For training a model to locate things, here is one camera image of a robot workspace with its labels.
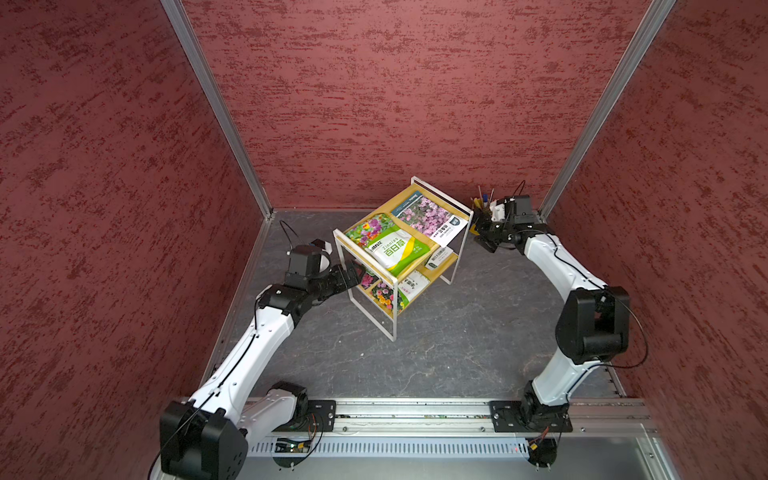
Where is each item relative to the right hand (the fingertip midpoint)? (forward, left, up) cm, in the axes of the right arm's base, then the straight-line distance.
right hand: (463, 232), depth 90 cm
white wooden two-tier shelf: (-16, +16, -2) cm, 22 cm away
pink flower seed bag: (-8, +12, +15) cm, 21 cm away
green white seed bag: (-17, +21, +16) cm, 31 cm away
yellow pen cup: (-1, -4, +10) cm, 11 cm away
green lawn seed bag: (-7, +8, -3) cm, 11 cm away
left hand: (-16, +33, +1) cm, 37 cm away
